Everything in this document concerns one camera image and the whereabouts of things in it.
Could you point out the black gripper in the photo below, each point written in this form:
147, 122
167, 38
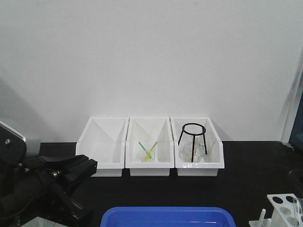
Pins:
55, 177

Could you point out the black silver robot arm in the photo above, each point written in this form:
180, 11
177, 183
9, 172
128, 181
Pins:
13, 152

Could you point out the white test tube rack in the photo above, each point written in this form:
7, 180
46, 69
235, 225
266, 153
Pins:
283, 212

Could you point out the test tube in rack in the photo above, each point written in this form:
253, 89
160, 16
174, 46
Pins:
298, 209

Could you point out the grey blue pegboard drying rack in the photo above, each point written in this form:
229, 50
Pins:
296, 138

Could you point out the blue plastic tray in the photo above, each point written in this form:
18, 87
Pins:
167, 217

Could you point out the left white storage bin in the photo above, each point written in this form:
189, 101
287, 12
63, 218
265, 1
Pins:
103, 140

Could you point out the white storage bin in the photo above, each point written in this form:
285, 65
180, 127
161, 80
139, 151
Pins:
103, 140
148, 131
210, 163

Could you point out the yellow plastic spatula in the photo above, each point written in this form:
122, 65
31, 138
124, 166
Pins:
153, 148

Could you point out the green plastic spatula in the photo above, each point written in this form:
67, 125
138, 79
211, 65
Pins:
142, 146

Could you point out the middle white storage bin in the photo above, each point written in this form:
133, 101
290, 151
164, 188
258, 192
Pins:
148, 131

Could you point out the clear glass flask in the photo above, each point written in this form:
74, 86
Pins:
193, 153

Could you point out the right white storage bin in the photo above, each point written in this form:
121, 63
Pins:
210, 163

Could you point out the black wire tripod stand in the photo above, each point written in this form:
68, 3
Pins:
192, 132

